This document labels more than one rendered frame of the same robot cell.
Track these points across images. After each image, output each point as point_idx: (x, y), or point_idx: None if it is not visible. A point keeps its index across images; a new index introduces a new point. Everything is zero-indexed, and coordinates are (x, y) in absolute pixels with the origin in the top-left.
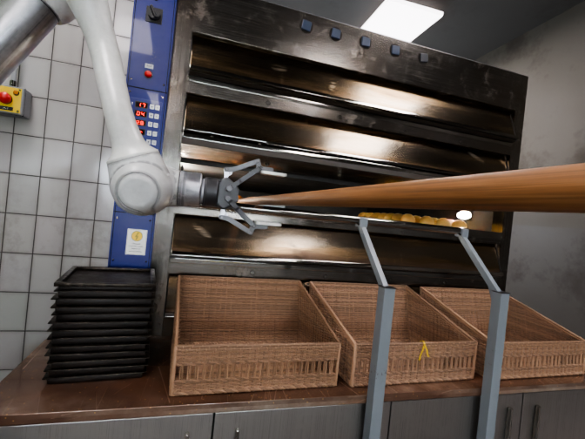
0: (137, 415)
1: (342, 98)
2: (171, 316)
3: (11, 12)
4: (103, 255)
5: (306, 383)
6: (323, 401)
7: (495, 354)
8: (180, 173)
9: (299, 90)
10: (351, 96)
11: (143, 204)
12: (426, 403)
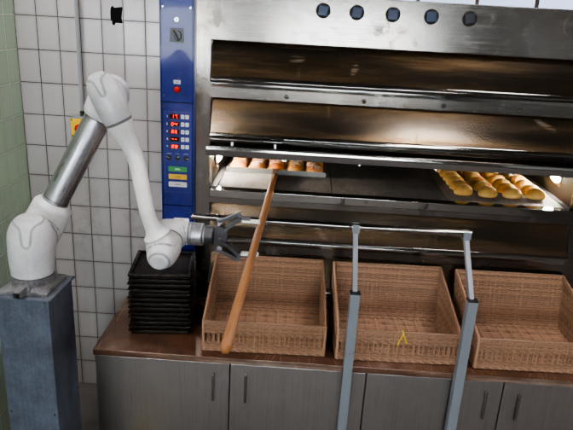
0: (182, 359)
1: (362, 86)
2: None
3: (86, 135)
4: None
5: (299, 352)
6: (308, 366)
7: (461, 350)
8: (188, 227)
9: (315, 84)
10: (375, 78)
11: (162, 268)
12: (399, 378)
